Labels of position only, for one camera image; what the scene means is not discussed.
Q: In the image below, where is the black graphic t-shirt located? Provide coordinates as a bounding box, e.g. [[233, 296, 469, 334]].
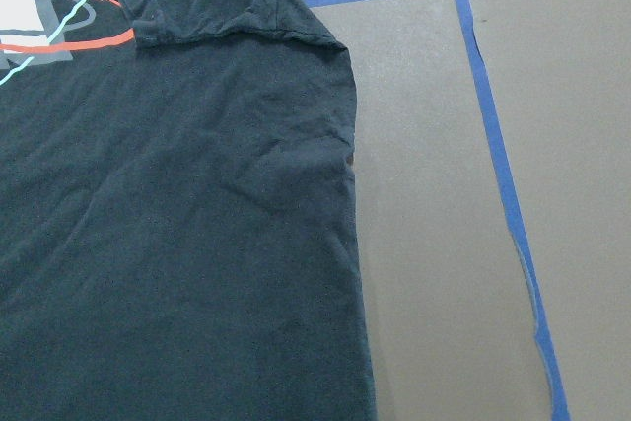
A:
[[1, 0, 377, 420]]

